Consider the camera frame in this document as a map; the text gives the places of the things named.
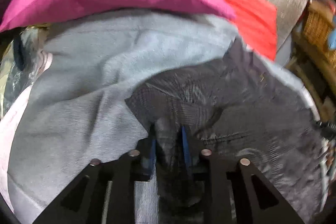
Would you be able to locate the dark quilted jacket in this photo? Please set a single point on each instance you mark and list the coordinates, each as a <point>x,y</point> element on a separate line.
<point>237,108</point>

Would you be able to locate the red cushion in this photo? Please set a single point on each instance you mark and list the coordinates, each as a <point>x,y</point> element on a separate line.
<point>256,21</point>

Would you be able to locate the wicker basket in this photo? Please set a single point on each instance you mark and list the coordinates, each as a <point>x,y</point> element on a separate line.
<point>316,31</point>

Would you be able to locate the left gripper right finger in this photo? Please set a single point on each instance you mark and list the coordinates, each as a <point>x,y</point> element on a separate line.
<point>230,191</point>

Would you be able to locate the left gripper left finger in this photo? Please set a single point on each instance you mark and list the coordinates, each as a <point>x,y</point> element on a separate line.
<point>104,192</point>

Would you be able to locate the grey blanket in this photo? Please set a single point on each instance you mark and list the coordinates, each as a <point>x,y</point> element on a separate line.
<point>77,109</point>

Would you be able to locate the blue cloth in basket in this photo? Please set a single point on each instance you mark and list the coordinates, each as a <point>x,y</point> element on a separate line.
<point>331,40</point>

